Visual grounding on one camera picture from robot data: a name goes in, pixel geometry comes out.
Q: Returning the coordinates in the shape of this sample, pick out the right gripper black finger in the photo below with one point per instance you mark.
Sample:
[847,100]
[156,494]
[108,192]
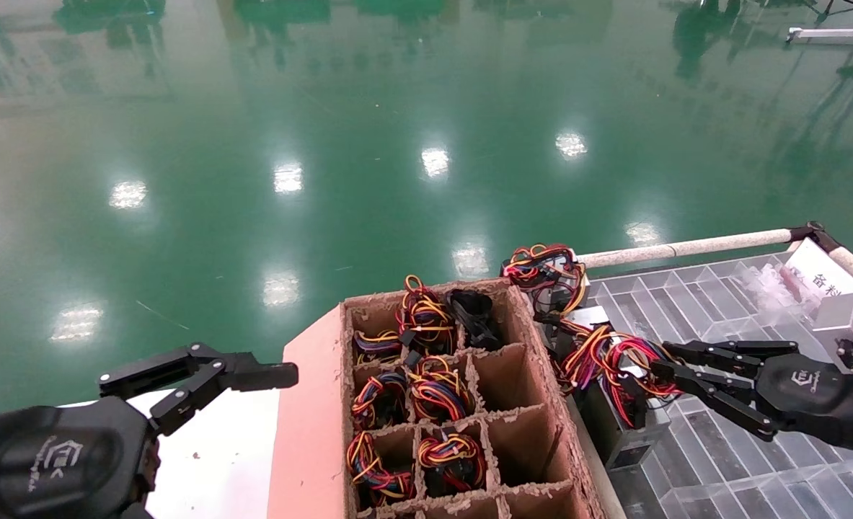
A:
[729,353]
[722,396]

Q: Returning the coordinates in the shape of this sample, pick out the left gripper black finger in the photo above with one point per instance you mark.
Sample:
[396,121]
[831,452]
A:
[184,400]
[152,366]

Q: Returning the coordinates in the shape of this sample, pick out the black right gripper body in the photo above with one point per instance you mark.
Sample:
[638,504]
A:
[823,404]

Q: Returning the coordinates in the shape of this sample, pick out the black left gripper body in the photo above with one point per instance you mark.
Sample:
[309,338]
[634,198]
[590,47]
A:
[51,461]

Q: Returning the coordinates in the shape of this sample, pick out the clear plastic compartment tray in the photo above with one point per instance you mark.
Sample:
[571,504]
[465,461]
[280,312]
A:
[700,310]

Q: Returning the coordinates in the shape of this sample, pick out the clear plastic parts bag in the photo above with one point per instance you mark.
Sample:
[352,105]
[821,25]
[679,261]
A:
[776,288]

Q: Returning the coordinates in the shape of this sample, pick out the white sign with Chinese text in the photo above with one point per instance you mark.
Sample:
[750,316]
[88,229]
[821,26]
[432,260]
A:
[815,268]

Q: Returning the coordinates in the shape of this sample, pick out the brown cardboard divider box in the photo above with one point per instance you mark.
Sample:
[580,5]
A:
[311,432]

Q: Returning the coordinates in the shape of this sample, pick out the black tube corner connector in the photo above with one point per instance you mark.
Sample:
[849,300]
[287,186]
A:
[815,232]

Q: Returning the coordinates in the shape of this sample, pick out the white metal stand base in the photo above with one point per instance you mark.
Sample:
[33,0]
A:
[823,33]

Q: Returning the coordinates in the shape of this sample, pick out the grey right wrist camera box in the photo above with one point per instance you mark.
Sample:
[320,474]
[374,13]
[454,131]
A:
[848,317]

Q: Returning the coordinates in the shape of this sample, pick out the long white frame tube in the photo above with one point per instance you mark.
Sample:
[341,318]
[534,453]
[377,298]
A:
[686,249]

